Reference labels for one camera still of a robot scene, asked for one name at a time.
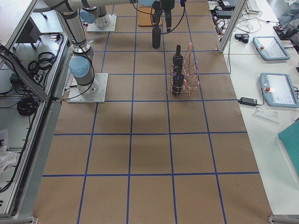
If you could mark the wooden serving tray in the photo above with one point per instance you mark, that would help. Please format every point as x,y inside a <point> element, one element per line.
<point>144,16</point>

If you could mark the dark wine bottle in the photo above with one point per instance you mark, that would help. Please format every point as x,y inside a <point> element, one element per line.
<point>177,59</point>
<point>177,81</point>
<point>156,37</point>

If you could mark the teach pendant far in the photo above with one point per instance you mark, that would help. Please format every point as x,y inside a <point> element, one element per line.
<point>270,48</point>

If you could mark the copper wire bottle basket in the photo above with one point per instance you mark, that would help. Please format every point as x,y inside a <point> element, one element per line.
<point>190,72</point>

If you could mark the teach pendant near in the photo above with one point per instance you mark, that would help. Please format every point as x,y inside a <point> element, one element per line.
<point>278,90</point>

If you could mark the black power adapter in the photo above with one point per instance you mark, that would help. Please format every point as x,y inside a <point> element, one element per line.
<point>247,101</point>

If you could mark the teal board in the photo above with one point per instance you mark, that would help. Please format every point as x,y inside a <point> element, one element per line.
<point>290,140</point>

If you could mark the teach pendant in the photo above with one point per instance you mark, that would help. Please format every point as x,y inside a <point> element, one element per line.
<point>270,48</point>
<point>278,90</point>

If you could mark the aluminium frame post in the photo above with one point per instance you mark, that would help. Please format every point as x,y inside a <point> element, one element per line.
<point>231,25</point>

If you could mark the crumpled white cloth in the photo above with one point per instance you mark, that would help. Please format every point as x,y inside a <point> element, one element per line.
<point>7,158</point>

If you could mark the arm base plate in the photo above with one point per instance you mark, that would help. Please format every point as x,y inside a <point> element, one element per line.
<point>85,94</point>
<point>103,24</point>

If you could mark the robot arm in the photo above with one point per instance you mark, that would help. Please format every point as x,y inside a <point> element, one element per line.
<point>89,15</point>
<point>68,13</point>

